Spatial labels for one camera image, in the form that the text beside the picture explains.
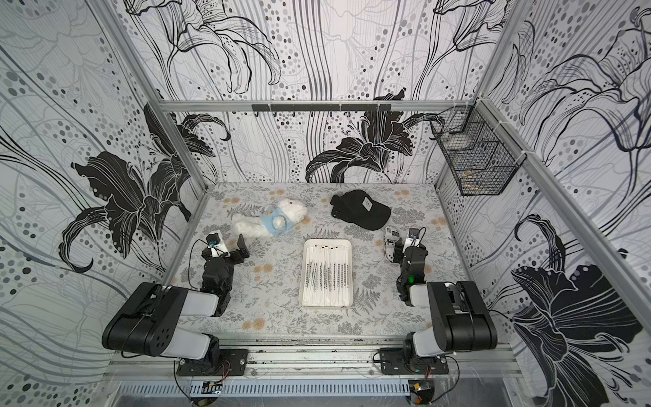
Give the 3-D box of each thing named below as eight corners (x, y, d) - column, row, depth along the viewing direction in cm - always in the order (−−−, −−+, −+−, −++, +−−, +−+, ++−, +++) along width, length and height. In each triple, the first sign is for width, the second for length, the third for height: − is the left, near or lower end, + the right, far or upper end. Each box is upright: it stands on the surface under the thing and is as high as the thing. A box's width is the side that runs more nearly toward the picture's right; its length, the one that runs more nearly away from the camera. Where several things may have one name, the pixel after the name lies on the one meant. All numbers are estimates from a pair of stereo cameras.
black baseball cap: (328, 213, 111) (327, 203, 106) (345, 192, 119) (346, 182, 114) (376, 238, 103) (378, 228, 97) (391, 214, 111) (394, 203, 105)
